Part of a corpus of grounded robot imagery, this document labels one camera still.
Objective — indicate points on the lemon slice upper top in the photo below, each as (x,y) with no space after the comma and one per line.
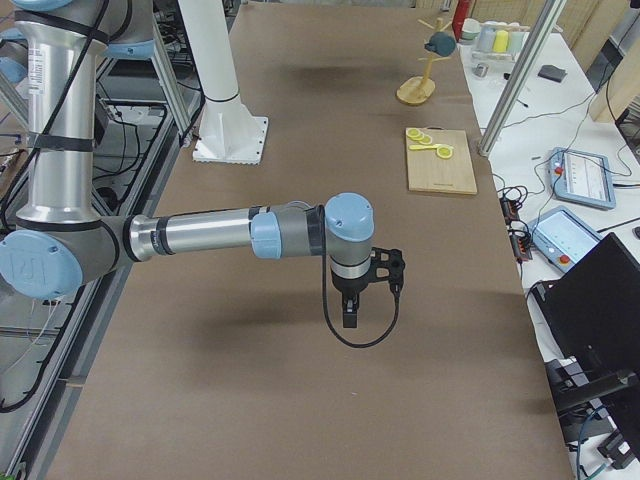
(445,151)

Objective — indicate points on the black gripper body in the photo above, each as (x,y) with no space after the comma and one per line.
(348,286)

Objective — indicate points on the lemon slice row near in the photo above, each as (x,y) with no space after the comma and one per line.
(426,140)

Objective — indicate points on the lemon slice row far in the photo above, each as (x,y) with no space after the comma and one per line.
(412,132)

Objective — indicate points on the teach pendant tablet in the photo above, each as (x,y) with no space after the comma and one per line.
(563,238)
(581,177)

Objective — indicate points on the blue mug yellow inside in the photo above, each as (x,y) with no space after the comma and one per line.
(441,44)

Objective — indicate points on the wooden board panel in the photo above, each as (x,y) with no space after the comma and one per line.
(621,87)

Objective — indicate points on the dark grey pad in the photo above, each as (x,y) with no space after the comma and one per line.
(552,73)

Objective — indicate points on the bamboo cutting board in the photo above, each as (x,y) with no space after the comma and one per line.
(429,173)

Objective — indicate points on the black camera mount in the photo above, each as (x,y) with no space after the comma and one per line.
(387,266)

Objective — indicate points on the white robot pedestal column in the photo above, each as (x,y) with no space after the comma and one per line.
(228,132)

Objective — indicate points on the grey cup on tray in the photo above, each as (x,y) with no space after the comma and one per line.
(486,39)

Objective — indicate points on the small metal cup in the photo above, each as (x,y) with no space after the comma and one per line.
(480,70)

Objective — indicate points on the red bottle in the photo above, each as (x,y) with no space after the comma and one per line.
(460,15)

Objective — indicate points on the yellow cup on tray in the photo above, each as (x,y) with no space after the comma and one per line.
(501,41)

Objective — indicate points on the yellow plastic knife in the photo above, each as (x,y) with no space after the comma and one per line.
(421,147)

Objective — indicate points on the wooden cup storage rack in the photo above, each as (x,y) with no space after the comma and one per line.
(418,89)

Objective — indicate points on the white bowl stack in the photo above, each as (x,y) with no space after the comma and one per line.
(470,29)

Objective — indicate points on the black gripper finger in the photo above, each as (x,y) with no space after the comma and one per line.
(350,312)

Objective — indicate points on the aluminium frame post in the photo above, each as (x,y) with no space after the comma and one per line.
(532,48)

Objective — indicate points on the brown table mat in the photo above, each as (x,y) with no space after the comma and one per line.
(218,365)

